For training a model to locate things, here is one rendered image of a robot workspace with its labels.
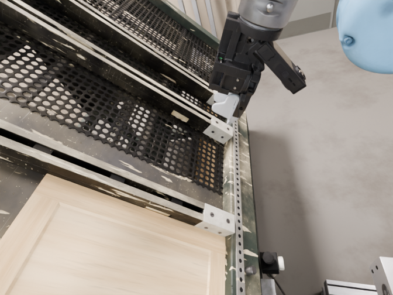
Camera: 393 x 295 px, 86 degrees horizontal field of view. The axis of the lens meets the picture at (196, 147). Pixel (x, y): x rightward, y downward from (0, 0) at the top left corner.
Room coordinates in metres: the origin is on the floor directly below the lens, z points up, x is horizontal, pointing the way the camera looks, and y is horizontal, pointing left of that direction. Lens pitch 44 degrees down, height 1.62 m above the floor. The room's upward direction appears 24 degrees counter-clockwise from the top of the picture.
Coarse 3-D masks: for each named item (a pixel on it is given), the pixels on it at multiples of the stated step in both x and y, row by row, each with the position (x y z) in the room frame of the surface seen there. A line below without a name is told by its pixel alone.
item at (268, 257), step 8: (264, 256) 0.23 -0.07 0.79; (272, 256) 0.22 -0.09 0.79; (280, 256) 0.22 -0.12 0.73; (264, 264) 0.22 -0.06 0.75; (272, 264) 0.20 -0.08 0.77; (280, 264) 0.20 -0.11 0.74; (264, 272) 0.20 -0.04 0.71; (272, 272) 0.19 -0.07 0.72; (264, 280) 0.17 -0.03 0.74; (272, 280) 0.17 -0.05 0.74; (264, 288) 0.15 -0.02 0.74; (272, 288) 0.15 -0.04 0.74; (280, 288) 0.15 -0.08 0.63
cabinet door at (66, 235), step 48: (48, 192) 0.40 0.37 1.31; (96, 192) 0.41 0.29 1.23; (0, 240) 0.29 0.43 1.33; (48, 240) 0.30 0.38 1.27; (96, 240) 0.29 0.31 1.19; (144, 240) 0.29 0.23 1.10; (192, 240) 0.29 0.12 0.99; (0, 288) 0.22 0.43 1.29; (48, 288) 0.21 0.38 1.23; (96, 288) 0.20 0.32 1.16; (144, 288) 0.19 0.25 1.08; (192, 288) 0.18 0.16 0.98
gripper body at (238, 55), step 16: (224, 32) 0.35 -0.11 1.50; (240, 32) 0.32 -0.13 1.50; (256, 32) 0.29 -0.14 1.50; (272, 32) 0.29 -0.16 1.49; (224, 48) 0.35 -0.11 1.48; (240, 48) 0.33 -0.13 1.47; (256, 48) 0.31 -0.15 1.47; (224, 64) 0.32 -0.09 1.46; (240, 64) 0.32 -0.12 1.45; (256, 64) 0.32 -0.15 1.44; (224, 80) 0.33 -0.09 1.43; (240, 80) 0.31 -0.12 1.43; (256, 80) 0.30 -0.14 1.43
